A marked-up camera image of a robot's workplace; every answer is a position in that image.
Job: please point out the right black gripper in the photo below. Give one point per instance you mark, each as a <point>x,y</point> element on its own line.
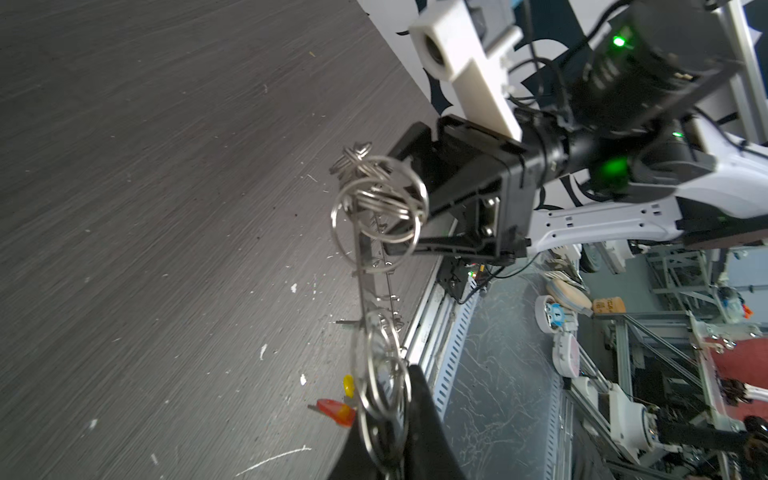
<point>486,180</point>

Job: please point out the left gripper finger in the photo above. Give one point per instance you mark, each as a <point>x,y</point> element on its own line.
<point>427,453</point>

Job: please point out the red capped key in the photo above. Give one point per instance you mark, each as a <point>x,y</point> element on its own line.
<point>341,412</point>

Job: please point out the yellow capped key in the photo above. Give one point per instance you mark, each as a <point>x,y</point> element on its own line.
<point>349,386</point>

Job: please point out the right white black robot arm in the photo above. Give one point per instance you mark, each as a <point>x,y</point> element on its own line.
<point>614,147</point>

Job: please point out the white slotted cable duct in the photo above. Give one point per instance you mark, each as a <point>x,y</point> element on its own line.
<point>443,349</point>

